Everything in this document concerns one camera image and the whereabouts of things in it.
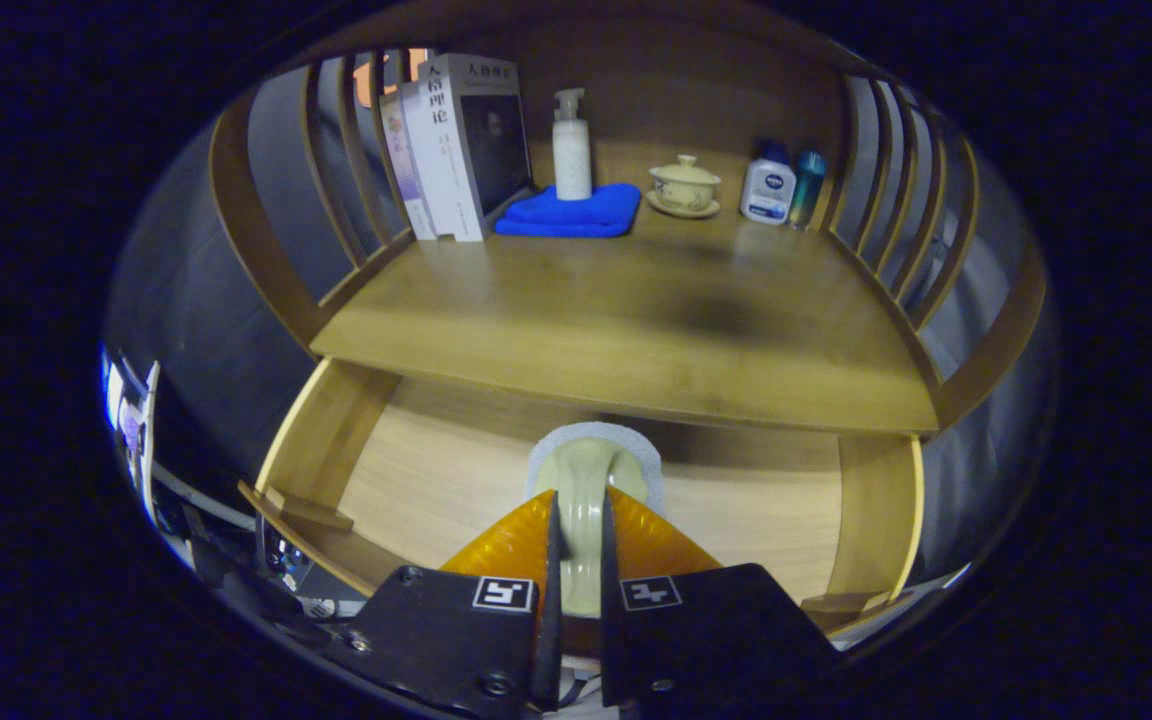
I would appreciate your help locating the wooden cabinet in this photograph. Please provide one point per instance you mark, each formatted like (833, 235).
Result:
(256, 230)

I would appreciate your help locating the white side desk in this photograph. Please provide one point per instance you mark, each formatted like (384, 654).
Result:
(149, 440)

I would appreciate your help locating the black equipment box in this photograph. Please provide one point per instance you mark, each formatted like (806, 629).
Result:
(286, 560)

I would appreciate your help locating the teal slim bottle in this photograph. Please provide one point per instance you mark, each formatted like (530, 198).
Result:
(808, 190)

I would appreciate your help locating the folded blue cloth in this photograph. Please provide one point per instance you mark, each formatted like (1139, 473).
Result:
(576, 215)

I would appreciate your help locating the computer monitor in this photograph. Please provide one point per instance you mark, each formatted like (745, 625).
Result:
(118, 395)

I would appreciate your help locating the thin pale purple book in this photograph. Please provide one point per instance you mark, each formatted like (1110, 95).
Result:
(404, 170)

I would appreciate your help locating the thick white book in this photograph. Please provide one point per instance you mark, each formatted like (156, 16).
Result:
(446, 150)

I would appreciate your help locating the wooden countertop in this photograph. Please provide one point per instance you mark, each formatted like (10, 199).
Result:
(586, 320)

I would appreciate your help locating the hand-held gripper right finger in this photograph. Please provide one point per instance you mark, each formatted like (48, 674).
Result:
(611, 650)

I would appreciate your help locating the white pump bottle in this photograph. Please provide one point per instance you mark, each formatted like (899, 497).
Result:
(572, 155)

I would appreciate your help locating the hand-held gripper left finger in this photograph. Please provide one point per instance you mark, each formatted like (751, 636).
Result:
(550, 620)

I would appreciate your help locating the white lotion bottle blue cap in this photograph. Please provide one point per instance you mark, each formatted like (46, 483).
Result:
(768, 190)

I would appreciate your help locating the wooden drawer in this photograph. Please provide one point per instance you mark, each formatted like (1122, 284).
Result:
(436, 480)

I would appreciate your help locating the beige lidded teacup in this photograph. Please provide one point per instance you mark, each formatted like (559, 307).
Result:
(684, 188)

